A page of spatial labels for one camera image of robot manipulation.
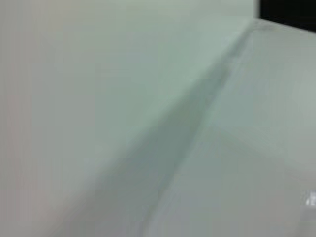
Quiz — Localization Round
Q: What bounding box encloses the black background panel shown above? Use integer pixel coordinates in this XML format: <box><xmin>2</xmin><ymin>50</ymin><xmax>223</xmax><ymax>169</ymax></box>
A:
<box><xmin>259</xmin><ymin>0</ymin><xmax>316</xmax><ymax>32</ymax></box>

